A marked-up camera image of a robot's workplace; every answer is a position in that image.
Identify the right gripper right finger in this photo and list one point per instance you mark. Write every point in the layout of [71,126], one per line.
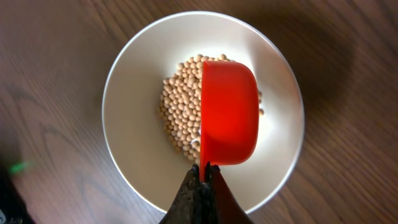
[219,205]

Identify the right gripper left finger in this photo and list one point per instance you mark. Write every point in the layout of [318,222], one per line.
[186,208]

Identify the red plastic measuring scoop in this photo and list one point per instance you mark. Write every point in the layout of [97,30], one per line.
[229,114]

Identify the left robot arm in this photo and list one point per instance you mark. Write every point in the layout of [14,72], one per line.
[13,208]

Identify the white ceramic bowl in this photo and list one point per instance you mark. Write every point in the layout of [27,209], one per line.
[133,129]

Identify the soybeans in bowl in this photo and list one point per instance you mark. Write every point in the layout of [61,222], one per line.
[180,105]

